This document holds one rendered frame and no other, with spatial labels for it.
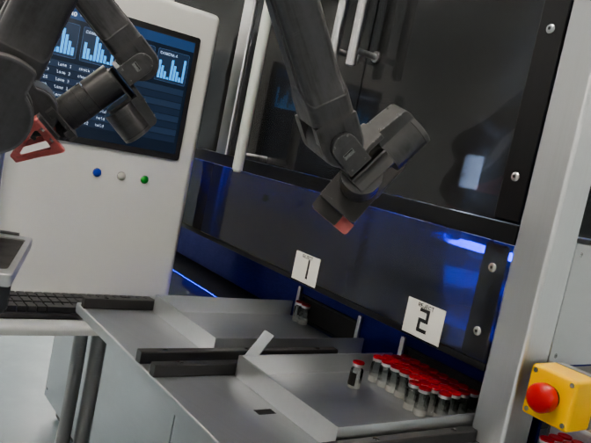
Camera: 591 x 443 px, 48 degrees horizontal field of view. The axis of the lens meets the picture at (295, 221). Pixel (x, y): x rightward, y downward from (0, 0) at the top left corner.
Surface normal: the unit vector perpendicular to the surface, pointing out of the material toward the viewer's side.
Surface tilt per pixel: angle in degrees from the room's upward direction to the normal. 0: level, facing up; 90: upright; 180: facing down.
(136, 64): 99
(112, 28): 93
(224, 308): 90
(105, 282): 90
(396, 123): 104
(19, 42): 89
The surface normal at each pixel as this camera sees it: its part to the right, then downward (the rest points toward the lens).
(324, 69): 0.40, 0.32
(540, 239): -0.80, -0.11
